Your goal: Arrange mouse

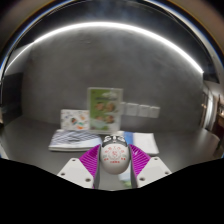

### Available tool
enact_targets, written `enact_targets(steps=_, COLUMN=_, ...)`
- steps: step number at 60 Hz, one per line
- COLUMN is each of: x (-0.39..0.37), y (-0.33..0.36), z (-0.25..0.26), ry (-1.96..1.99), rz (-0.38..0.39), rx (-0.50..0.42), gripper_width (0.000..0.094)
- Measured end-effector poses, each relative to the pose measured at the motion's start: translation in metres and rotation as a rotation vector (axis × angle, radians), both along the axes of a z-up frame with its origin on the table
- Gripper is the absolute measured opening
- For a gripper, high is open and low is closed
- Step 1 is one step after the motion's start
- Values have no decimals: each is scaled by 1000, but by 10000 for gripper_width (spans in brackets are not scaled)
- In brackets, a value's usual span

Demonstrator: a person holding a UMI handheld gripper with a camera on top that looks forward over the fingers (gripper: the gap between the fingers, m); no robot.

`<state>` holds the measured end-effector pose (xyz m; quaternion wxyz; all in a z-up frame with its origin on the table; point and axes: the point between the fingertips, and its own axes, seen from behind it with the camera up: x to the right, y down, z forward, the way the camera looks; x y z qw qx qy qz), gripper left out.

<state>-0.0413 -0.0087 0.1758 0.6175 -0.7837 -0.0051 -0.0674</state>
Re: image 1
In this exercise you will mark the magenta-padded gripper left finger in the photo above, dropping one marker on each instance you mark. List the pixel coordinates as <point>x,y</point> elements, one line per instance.
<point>75,171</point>

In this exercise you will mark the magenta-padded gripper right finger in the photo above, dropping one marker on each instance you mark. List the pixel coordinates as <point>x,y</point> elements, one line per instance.
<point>153,170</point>

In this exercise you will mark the white computer mouse with print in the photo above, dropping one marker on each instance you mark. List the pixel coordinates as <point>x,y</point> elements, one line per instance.
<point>114,158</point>

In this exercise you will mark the white book with blue band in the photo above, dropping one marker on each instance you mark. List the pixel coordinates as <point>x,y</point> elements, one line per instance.
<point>146,142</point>

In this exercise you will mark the grey striped book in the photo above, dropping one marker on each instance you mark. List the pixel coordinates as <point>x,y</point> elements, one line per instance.
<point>73,140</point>

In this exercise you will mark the small colourful printed card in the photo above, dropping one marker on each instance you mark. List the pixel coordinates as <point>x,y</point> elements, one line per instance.
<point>75,120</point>

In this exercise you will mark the green menu sign stand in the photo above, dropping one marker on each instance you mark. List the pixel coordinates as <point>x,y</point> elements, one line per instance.
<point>105,110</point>

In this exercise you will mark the white ceiling light strip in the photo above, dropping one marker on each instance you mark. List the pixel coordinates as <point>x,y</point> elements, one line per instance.
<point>110,23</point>

